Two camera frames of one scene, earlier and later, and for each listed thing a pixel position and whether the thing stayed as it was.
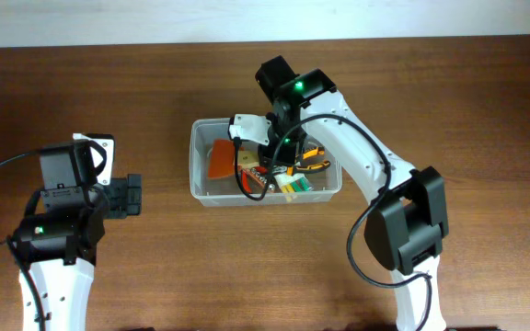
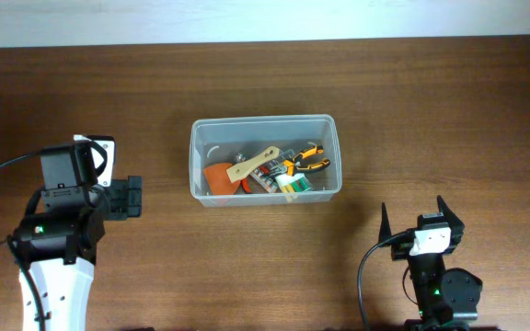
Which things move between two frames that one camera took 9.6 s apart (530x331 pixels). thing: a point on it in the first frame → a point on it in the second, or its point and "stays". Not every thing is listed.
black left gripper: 124,197 stays
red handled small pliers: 246,180 stays
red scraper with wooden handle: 222,158 → 224,178
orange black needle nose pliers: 313,158 stays
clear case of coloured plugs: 293,183 stays
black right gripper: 273,154 → 400,247
